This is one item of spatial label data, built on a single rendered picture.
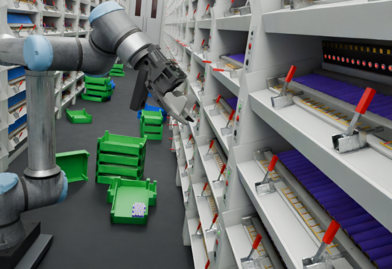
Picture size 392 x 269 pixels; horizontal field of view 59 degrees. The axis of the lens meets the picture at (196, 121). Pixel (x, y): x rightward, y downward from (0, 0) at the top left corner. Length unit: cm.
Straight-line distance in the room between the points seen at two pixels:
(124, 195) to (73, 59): 136
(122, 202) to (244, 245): 129
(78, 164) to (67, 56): 164
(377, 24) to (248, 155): 58
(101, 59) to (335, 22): 63
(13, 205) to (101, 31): 93
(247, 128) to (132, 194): 138
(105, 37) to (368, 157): 68
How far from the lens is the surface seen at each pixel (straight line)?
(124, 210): 212
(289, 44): 93
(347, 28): 55
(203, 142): 167
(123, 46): 89
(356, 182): 47
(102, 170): 245
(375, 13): 49
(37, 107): 156
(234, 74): 115
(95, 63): 99
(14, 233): 169
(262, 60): 91
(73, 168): 253
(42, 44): 95
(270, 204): 76
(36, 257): 175
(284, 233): 68
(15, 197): 163
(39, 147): 160
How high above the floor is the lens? 109
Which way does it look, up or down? 15 degrees down
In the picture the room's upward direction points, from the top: 8 degrees clockwise
